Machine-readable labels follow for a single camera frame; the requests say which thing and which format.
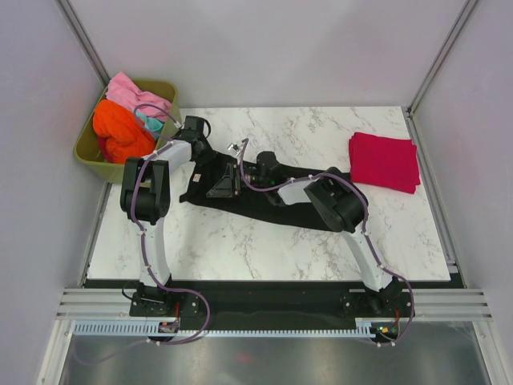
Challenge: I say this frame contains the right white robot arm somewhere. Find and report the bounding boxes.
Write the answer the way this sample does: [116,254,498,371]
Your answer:
[190,152,400,316]

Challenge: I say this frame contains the pink t shirt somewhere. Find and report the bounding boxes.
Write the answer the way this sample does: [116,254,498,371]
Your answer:
[105,72,172,122]

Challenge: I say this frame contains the left aluminium frame post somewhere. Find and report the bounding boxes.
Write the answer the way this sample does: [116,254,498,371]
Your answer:
[55,0,110,87]

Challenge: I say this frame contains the black t shirt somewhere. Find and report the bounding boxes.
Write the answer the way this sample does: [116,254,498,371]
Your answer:
[179,152,329,231]

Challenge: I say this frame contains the teal t shirt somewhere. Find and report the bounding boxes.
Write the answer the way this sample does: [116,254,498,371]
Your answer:
[135,111,164,139]

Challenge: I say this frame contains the right aluminium frame post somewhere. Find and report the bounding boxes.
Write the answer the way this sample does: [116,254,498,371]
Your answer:
[403,0,481,119]

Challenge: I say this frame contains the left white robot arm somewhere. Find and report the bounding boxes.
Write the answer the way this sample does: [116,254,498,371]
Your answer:
[120,115,215,315]

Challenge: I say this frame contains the olive green plastic bin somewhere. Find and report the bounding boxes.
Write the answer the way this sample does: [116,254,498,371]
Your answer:
[74,78,183,184]

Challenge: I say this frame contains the aluminium cross rail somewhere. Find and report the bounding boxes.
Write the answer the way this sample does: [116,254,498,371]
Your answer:
[58,289,492,322]

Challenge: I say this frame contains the aluminium frame post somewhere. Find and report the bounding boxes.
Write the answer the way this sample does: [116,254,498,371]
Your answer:
[403,0,481,119]
[55,0,110,87]

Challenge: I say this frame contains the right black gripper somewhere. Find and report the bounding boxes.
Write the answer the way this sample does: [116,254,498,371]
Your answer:
[207,164,268,199]

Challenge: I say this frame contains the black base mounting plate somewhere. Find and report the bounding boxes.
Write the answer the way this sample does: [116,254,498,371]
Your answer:
[129,281,414,330]

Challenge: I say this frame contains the folded red t shirt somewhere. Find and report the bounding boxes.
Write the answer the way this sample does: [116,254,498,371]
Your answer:
[349,132,421,194]

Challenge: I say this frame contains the orange t shirt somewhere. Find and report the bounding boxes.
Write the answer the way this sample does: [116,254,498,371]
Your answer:
[92,99,156,164]

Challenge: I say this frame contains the white slotted cable duct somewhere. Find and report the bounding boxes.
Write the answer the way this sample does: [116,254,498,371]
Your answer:
[74,316,414,338]

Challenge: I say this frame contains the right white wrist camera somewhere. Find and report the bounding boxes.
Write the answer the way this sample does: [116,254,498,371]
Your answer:
[227,143,242,157]

